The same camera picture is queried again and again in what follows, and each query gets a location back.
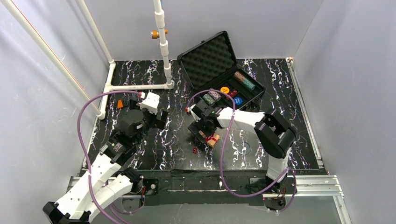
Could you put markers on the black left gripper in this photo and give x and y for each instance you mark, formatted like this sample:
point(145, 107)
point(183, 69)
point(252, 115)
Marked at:
point(151, 119)

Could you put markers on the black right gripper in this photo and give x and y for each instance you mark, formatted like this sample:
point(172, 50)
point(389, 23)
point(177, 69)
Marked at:
point(200, 125)

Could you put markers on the red playing card box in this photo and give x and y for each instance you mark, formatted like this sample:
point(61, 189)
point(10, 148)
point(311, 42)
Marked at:
point(210, 140)

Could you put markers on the green blue poker chip stack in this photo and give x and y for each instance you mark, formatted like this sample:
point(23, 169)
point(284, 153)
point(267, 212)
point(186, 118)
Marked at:
point(208, 99)

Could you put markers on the black foam-lined poker case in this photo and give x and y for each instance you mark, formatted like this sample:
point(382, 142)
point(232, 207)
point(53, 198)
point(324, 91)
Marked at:
point(211, 65)

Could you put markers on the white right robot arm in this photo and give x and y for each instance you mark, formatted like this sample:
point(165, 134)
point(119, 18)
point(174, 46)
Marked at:
point(273, 131)

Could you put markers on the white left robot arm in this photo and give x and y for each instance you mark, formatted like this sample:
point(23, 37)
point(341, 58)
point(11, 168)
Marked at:
point(105, 181)

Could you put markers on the orange hex key set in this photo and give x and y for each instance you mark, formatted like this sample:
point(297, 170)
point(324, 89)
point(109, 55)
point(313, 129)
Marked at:
point(122, 103)

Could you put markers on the orange dealer button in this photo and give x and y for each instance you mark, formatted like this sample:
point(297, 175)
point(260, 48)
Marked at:
point(225, 89)

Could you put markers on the blue small blind button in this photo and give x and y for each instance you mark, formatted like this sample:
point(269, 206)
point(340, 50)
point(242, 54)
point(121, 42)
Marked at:
point(238, 100)

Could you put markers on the red dice in case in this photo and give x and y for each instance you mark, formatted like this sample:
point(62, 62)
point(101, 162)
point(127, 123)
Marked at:
point(233, 93)

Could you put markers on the clear plastic disc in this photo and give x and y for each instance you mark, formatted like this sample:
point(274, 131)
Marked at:
point(243, 148)

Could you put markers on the brown teal chip stack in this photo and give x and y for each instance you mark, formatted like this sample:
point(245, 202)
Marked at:
point(242, 79)

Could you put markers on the orange clamp on pipe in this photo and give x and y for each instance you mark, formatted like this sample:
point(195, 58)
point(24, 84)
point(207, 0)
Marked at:
point(156, 34)

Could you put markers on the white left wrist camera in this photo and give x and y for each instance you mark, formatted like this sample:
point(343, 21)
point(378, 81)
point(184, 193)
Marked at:
point(150, 102)

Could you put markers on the white PVC pipe frame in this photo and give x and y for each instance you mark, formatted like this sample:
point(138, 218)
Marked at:
point(108, 88)

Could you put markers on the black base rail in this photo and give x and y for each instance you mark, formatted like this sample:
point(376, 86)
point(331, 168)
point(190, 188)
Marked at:
point(180, 186)

